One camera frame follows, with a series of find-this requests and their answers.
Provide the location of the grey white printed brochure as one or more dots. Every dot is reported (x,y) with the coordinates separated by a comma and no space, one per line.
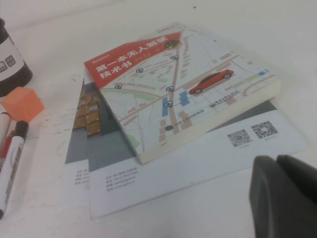
(173,178)
(79,148)

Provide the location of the red ballpoint pen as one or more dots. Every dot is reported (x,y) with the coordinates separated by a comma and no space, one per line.
(7,146)

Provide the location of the black mesh pen holder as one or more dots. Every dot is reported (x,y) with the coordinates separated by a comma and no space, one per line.
(10,62)

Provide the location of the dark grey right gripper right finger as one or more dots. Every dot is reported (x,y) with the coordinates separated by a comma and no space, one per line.
(304,188)

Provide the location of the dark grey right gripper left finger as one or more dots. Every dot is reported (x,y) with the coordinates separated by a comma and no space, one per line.
(267,198)

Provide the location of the orange cube eraser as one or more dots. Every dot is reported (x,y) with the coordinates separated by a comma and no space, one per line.
(23,104)

